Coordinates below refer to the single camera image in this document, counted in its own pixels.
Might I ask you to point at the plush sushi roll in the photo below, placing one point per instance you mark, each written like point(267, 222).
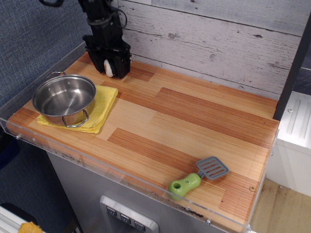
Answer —
point(109, 68)

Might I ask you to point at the white ribbed side unit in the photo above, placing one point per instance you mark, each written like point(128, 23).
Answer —
point(290, 161)

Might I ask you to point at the clear acrylic table guard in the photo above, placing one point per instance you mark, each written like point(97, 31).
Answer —
point(160, 124)

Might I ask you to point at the yellow folded cloth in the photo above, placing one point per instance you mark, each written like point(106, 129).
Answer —
point(104, 100)

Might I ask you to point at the stainless steel pot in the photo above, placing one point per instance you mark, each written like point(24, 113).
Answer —
point(65, 99)

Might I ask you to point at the yellow black object bottom left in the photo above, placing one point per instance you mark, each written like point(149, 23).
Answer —
point(28, 227)

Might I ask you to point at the dark right frame post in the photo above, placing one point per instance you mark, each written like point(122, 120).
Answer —
point(294, 71)

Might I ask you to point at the grey cabinet with dispenser panel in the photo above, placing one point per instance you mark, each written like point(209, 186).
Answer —
point(103, 205)

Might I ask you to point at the green grey toy spatula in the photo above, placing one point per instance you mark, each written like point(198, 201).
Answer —
point(211, 168)

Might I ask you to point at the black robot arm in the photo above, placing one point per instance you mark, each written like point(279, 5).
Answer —
point(96, 9)

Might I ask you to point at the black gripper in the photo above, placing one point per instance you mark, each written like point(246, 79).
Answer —
point(106, 42)

